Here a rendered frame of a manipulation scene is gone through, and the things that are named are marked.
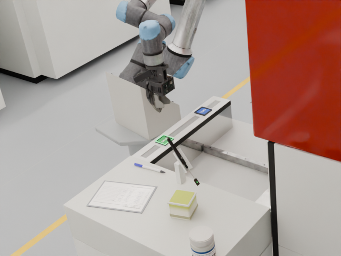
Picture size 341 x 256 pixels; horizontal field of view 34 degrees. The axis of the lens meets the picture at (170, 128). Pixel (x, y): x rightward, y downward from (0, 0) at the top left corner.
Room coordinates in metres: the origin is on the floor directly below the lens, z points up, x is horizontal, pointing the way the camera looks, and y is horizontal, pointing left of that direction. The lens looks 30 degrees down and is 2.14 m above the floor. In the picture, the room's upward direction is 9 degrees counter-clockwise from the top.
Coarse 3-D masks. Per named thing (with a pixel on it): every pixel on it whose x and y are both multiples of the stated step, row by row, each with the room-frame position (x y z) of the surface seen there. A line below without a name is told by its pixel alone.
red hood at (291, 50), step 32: (256, 0) 1.41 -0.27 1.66; (288, 0) 1.34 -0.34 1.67; (320, 0) 1.28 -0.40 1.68; (256, 32) 1.41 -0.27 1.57; (288, 32) 1.35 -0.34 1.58; (320, 32) 1.28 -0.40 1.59; (256, 64) 1.42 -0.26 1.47; (288, 64) 1.35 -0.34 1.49; (320, 64) 1.28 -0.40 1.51; (256, 96) 1.42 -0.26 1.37; (288, 96) 1.35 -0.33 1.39; (320, 96) 1.28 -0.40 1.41; (256, 128) 1.43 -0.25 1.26; (288, 128) 1.35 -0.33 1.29; (320, 128) 1.28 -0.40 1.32
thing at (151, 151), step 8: (208, 104) 2.16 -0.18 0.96; (216, 104) 2.16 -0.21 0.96; (224, 104) 2.14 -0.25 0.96; (192, 112) 2.11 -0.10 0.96; (184, 120) 2.05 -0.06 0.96; (192, 120) 2.05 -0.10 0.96; (200, 120) 2.03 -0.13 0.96; (176, 128) 2.00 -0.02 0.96; (184, 128) 2.00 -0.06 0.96; (192, 128) 1.98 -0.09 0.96; (160, 136) 1.96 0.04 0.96; (176, 136) 1.94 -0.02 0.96; (152, 144) 1.90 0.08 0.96; (160, 144) 1.89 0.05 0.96; (168, 144) 1.89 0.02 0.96; (136, 152) 1.86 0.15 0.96; (144, 152) 1.85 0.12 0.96; (152, 152) 1.85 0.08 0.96; (160, 152) 1.84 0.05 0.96; (144, 160) 1.80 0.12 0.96; (152, 160) 1.79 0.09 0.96
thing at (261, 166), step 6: (204, 150) 2.00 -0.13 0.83; (210, 150) 1.98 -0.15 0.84; (216, 150) 1.96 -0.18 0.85; (222, 150) 1.95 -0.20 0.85; (222, 156) 1.93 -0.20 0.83; (228, 156) 1.91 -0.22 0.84; (234, 156) 1.89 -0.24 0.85; (240, 156) 1.89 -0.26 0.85; (234, 162) 1.89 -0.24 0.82; (240, 162) 1.87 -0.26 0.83; (246, 162) 1.85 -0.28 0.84; (252, 162) 1.84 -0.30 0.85; (258, 162) 1.83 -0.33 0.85; (252, 168) 1.83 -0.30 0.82; (258, 168) 1.81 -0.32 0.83; (264, 168) 1.79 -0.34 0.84
